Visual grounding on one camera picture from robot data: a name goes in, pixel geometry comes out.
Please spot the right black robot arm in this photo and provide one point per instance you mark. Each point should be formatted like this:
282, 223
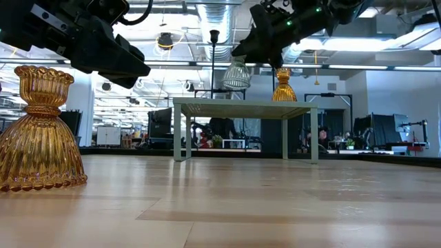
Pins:
348, 10

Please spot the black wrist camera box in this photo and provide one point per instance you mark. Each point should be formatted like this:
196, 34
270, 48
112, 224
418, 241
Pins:
107, 10

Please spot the small green potted plant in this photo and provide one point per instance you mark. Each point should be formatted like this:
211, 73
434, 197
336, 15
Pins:
217, 140

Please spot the amber ribbed glass candle holder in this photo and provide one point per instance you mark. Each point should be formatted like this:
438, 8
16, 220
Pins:
38, 144
284, 91

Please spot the clear ribbed glass candle holder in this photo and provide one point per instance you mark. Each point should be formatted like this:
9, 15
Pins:
236, 77

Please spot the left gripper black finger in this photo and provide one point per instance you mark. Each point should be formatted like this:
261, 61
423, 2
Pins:
135, 48
113, 62

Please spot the black aluminium table frame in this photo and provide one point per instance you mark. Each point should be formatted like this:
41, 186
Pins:
138, 151

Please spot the person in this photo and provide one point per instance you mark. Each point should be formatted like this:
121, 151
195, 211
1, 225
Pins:
222, 129
323, 136

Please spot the black monitor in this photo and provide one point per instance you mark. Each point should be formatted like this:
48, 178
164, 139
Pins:
160, 124
379, 129

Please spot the pale green perforated metal shelf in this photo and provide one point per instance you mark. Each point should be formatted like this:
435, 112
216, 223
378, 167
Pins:
241, 106

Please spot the tall black candlestick holder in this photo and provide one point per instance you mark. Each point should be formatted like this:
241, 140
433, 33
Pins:
214, 34

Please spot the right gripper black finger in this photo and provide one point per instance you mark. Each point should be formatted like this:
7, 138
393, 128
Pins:
256, 40
255, 52

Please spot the silver ventilation duct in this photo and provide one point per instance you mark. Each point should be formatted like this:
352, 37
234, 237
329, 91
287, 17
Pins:
217, 20

